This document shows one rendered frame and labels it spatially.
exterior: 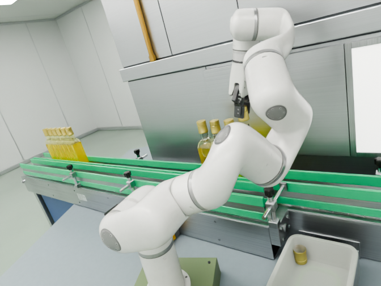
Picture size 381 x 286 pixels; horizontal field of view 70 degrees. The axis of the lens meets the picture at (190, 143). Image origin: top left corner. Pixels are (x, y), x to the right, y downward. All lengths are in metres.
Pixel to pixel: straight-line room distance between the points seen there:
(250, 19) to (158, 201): 0.46
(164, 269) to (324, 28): 0.77
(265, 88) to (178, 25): 0.68
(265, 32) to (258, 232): 0.56
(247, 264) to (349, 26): 0.74
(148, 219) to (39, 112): 6.37
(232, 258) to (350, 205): 0.39
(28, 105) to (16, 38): 1.36
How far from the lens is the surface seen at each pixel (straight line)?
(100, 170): 1.49
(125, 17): 1.32
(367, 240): 0.92
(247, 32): 0.71
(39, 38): 7.14
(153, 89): 1.29
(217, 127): 0.94
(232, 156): 0.45
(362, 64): 0.89
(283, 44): 0.64
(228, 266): 0.95
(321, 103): 0.93
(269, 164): 0.51
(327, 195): 0.87
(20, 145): 6.65
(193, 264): 0.89
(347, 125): 0.94
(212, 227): 0.99
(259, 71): 0.55
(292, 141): 0.57
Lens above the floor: 1.42
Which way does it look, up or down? 19 degrees down
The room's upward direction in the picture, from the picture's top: 15 degrees counter-clockwise
